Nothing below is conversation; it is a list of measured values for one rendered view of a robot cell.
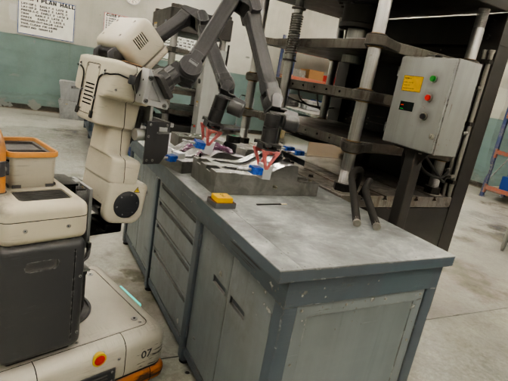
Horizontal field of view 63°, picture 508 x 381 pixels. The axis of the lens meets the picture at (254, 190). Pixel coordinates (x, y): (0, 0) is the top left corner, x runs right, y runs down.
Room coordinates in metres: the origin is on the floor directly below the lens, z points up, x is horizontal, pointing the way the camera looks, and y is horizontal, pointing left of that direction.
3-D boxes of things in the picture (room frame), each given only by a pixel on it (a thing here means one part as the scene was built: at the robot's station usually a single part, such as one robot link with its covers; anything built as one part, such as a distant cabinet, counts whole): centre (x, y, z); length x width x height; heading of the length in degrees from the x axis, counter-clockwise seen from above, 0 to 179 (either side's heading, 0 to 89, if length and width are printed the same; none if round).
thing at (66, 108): (7.61, 3.46, 0.16); 0.60 x 0.42 x 0.33; 114
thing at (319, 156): (2.66, -0.41, 0.87); 0.50 x 0.27 x 0.17; 120
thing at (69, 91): (7.61, 3.46, 0.49); 0.60 x 0.42 x 0.33; 114
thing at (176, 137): (2.47, 0.43, 0.84); 0.20 x 0.15 x 0.07; 120
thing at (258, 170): (1.51, 0.02, 0.93); 0.13 x 0.05 x 0.05; 119
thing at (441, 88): (1.95, -0.71, 0.74); 0.31 x 0.22 x 1.47; 30
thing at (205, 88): (6.71, 1.34, 1.03); 1.54 x 0.94 x 2.06; 28
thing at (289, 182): (1.78, 0.00, 0.87); 0.50 x 0.26 x 0.14; 120
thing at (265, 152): (1.52, -0.02, 0.99); 0.07 x 0.07 x 0.09; 30
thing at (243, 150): (2.05, 0.26, 0.86); 0.50 x 0.26 x 0.11; 137
